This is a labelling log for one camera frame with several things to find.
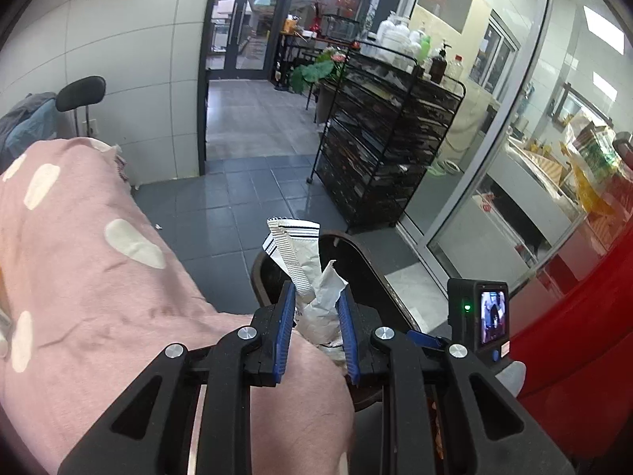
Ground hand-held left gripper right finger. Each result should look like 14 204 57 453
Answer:
336 284 577 475

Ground yellow and green snack bag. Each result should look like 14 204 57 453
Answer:
564 114 626 213

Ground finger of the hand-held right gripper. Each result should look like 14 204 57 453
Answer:
406 329 451 352

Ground white plastic bottles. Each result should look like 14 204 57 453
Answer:
378 12 413 72

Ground glass double door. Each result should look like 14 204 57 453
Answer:
205 0 292 80

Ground blue-grey garment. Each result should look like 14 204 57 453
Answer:
0 104 60 159

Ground dark oval trash bin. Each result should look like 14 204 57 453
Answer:
251 229 448 475

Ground green bottle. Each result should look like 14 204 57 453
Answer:
413 30 436 63

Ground black chair headrest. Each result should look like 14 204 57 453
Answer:
55 75 107 112

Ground brown pump bottle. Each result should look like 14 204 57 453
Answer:
429 42 453 82

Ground green coiled hose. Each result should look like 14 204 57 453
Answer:
428 158 463 176

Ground clear bottle with red cap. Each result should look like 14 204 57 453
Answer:
447 54 468 85

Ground green potted plant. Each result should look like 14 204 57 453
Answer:
291 47 347 92

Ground white striped sachet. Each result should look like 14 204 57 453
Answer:
262 215 322 308

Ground pink blanket with white spots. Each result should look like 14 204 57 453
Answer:
0 137 354 475

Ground white paper wrapper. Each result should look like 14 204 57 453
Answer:
297 260 349 357

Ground black wire rack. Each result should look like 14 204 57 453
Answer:
309 40 466 236

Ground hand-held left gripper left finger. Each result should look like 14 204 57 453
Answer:
57 279 298 475

